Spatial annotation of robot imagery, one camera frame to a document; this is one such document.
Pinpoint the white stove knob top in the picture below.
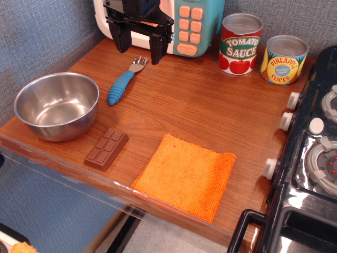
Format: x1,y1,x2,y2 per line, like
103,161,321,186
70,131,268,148
287,92,301,111

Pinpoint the black toy stove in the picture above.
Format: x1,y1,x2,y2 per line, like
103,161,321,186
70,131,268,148
228,46,336,252

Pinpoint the blue handled metal fork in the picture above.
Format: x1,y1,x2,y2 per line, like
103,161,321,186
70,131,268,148
107,56,148,105

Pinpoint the pineapple slices can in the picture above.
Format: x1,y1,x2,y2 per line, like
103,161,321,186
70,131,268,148
260,35,309,85

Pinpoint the orange object at corner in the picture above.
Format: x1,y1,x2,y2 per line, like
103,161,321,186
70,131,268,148
1,242,37,253

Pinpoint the tomato sauce can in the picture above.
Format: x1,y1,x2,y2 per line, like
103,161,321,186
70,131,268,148
218,13,263,75

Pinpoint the orange cloth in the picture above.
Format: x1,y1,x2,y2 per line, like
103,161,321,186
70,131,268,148
132,134,236,223

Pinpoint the white stove knob middle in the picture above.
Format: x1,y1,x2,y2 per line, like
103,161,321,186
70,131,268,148
279,112,293,132

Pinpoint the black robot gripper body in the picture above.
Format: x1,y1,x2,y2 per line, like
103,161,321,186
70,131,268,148
103,1,174,43

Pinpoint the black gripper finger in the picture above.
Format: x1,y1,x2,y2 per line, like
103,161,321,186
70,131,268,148
109,23,132,53
149,34,170,65

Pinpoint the teal toy microwave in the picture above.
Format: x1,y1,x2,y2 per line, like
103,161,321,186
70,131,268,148
93,0,226,58

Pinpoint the brown toy chocolate bar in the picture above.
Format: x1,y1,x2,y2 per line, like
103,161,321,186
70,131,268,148
84,128,128,171

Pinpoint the stainless steel bowl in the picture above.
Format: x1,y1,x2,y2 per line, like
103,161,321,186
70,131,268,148
14,72,100,142

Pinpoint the white stove knob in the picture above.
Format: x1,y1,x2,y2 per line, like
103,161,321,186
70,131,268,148
287,92,301,111
279,112,293,132
263,158,278,180

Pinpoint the white stove knob bottom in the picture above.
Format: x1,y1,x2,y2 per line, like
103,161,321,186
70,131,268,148
263,158,278,180

